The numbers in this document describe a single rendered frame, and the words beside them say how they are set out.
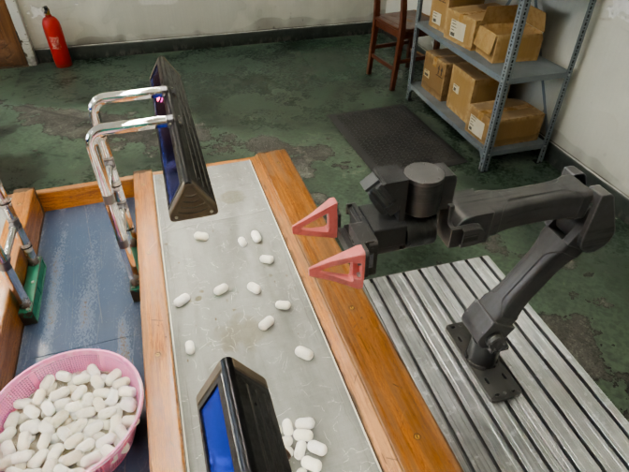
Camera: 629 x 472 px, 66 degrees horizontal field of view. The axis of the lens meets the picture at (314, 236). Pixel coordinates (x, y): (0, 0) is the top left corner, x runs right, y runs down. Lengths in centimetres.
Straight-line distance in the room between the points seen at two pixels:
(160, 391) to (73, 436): 15
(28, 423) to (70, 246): 59
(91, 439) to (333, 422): 41
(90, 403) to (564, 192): 89
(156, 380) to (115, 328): 27
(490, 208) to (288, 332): 49
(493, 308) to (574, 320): 132
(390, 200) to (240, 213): 73
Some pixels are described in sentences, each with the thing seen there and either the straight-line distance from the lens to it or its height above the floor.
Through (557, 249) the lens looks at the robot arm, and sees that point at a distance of 94.
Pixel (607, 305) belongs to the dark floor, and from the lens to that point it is 243.
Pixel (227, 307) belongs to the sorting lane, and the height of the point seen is 74.
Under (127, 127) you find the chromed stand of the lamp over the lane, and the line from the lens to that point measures 101.
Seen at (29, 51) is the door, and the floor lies 12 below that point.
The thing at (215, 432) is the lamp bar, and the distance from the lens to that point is 53.
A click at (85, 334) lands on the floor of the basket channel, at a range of 123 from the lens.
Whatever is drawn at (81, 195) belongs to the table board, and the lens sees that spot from 162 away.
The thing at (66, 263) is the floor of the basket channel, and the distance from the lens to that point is 143.
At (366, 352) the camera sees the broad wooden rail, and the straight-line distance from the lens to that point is 98.
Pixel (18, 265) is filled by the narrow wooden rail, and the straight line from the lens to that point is 135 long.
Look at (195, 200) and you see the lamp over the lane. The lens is 82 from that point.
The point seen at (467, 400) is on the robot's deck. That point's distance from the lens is 107.
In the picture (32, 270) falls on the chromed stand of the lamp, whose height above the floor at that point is 71.
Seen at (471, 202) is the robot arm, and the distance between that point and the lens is 78.
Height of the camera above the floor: 153
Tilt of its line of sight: 39 degrees down
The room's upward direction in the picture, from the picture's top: straight up
